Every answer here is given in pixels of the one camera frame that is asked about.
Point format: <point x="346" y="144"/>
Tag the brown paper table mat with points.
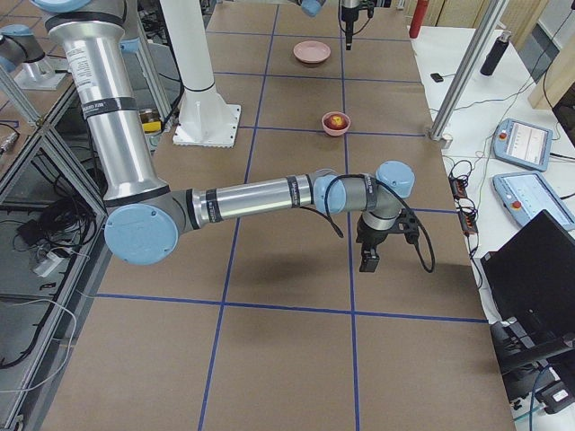
<point x="266" y="323"/>

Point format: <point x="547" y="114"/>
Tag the orange black usb hub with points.
<point x="465" y="208"/>

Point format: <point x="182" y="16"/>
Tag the black laptop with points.
<point x="534" y="272"/>

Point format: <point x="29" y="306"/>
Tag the blue teach pendant upper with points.
<point x="522" y="144"/>

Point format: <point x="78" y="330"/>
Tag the black water bottle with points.
<point x="496" y="53"/>

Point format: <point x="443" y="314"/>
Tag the pink bowl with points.
<point x="335" y="132"/>

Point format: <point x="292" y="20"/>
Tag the aluminium camera post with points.
<point x="475" y="48"/>

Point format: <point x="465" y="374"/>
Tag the blue teach pendant lower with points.
<point x="526" y="194"/>

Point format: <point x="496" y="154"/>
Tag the pink plate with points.
<point x="311" y="52"/>

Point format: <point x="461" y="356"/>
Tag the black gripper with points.
<point x="349" y="18"/>
<point x="370" y="236"/>

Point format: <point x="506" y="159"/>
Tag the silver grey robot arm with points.
<point x="315" y="18"/>
<point x="145" y="217"/>

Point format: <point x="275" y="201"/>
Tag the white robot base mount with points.
<point x="205" y="118"/>

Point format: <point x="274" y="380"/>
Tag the red bottle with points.
<point x="418" y="18"/>

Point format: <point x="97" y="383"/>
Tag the red apple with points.
<point x="336" y="121"/>

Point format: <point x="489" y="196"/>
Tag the blue teach pendant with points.
<point x="522" y="144"/>
<point x="526" y="194"/>

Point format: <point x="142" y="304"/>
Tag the small black box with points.
<point x="436" y="77"/>

